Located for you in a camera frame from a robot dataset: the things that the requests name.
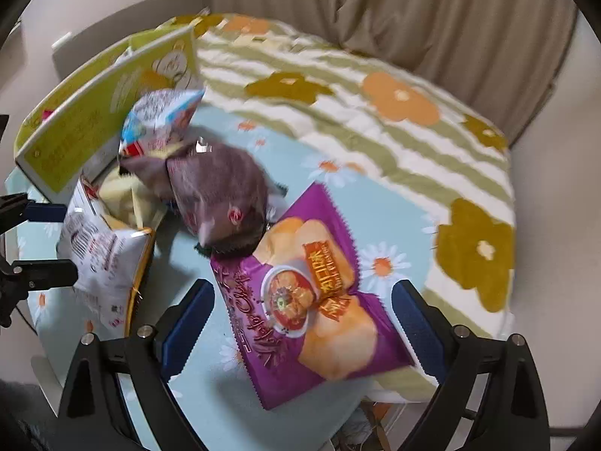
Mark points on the daisy print light blue tablecloth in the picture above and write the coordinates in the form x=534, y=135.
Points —
x=300, y=150

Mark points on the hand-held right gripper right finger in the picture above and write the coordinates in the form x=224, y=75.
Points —
x=418, y=333

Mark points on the beige curtain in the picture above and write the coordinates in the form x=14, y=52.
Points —
x=375, y=9

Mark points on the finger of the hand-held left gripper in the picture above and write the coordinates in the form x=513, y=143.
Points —
x=44, y=212
x=47, y=273

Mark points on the white orange chip packet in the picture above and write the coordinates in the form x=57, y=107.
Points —
x=94, y=253

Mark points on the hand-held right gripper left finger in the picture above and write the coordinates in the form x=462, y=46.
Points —
x=188, y=331

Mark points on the blue white snack packet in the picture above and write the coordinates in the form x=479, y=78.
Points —
x=155, y=117

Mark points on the floral striped blanket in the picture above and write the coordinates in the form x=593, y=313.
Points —
x=399, y=98

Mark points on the purple chip packet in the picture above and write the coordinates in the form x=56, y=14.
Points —
x=291, y=291

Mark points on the green cardboard box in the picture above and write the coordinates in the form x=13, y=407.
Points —
x=70, y=141

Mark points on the dark brown snack packet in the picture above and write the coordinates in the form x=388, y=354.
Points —
x=216, y=188

